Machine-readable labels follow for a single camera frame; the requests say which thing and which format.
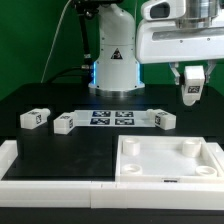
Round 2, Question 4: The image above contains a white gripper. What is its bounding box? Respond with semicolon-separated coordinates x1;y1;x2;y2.
136;0;224;85

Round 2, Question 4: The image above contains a white square table top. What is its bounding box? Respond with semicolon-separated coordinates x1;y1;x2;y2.
115;135;224;183

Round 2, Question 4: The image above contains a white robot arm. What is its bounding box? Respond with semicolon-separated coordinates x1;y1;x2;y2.
72;0;224;105

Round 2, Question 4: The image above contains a white sheet with fiducial markers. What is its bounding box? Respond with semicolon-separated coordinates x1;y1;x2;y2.
75;110;154;127

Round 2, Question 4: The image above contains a white U-shaped fence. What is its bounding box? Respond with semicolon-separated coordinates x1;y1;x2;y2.
0;140;224;210

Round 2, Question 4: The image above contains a black cable bundle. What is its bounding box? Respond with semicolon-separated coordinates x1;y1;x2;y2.
46;3;95;84

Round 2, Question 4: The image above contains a white cable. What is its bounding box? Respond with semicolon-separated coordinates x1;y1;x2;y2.
40;0;74;84

